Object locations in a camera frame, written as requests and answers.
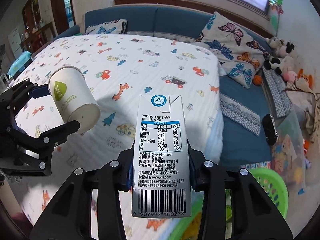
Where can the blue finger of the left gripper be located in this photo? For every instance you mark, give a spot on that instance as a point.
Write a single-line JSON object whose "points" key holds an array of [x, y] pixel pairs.
{"points": [[45, 143], [39, 91]]}

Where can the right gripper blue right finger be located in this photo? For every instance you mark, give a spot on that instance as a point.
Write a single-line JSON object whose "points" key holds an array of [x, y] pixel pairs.
{"points": [[254, 215]]}

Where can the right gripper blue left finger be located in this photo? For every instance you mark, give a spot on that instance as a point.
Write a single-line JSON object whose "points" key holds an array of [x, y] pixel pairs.
{"points": [[68, 214]]}

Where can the white paper cup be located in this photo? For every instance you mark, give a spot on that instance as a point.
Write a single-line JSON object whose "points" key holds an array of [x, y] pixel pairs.
{"points": [[73, 97]]}

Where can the blue white milk carton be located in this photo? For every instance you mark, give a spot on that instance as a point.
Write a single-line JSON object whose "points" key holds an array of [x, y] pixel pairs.
{"points": [[161, 184]]}

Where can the blue wet wipes pack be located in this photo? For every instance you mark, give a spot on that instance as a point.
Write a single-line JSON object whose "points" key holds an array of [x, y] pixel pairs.
{"points": [[19, 63]]}

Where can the clear plastic storage box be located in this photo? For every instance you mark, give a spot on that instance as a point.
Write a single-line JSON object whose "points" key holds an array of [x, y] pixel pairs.
{"points": [[288, 154]]}

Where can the green plastic basket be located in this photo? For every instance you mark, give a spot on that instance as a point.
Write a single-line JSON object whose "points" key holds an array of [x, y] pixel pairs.
{"points": [[269, 180]]}

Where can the blue sofa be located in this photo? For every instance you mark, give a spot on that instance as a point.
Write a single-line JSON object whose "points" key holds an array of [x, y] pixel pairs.
{"points": [[243, 141]]}

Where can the cartoon print tablecloth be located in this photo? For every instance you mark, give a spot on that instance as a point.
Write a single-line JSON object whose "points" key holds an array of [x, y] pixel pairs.
{"points": [[118, 69]]}

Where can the doorway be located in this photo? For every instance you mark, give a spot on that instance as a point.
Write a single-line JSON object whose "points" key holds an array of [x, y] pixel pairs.
{"points": [[63, 15]]}

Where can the small butterfly pillow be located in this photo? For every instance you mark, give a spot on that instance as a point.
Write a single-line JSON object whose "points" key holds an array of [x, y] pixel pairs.
{"points": [[112, 27]]}

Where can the crumpled beige cloth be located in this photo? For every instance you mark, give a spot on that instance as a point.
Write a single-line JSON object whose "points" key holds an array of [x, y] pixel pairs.
{"points": [[306, 105]]}

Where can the orange fox plush toy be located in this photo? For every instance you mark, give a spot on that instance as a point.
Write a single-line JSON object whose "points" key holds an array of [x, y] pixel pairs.
{"points": [[305, 78]]}

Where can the pink pig plush toy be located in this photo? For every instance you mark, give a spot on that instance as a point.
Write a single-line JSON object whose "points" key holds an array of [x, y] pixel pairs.
{"points": [[289, 76]]}

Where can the cow plush toy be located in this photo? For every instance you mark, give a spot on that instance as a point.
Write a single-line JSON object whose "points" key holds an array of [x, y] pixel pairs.
{"points": [[284, 59]]}

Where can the butterfly print pillow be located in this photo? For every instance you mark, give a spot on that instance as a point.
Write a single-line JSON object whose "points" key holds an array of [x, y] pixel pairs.
{"points": [[240, 55]]}

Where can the grey plush toy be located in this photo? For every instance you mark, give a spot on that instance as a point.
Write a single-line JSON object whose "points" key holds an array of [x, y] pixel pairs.
{"points": [[275, 42]]}

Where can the colourful pinwheel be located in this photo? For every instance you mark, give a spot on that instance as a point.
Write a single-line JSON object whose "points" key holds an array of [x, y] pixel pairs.
{"points": [[275, 12]]}

